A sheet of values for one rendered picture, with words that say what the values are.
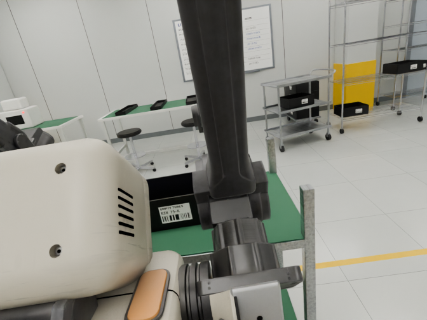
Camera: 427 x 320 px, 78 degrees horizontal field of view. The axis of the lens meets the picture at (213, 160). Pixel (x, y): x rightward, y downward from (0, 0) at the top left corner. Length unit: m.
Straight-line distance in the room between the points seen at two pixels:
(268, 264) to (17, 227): 0.25
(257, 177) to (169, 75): 5.20
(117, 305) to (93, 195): 0.12
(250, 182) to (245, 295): 0.13
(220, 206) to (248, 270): 0.09
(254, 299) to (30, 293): 0.20
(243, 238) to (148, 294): 0.12
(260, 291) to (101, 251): 0.16
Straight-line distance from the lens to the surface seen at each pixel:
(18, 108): 5.11
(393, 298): 2.00
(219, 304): 0.31
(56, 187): 0.28
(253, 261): 0.33
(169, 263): 0.35
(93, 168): 0.27
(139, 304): 0.30
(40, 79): 6.36
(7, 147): 0.63
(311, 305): 0.97
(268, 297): 0.30
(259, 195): 0.38
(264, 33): 5.54
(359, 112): 4.71
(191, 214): 0.85
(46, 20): 6.19
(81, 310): 0.30
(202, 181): 0.36
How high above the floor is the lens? 1.45
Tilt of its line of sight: 22 degrees down
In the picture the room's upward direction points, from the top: 9 degrees counter-clockwise
